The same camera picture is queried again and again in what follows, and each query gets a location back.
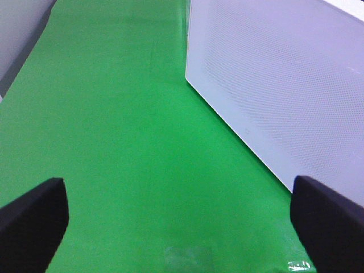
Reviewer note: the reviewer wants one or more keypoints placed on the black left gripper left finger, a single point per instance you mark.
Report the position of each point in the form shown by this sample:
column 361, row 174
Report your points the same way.
column 33, row 226

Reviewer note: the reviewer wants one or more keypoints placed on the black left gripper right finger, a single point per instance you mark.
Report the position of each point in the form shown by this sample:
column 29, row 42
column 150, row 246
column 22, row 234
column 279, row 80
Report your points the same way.
column 328, row 225

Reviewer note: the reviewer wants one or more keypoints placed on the white microwave door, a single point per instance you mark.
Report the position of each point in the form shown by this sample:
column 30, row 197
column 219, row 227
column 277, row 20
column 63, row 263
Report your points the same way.
column 287, row 77

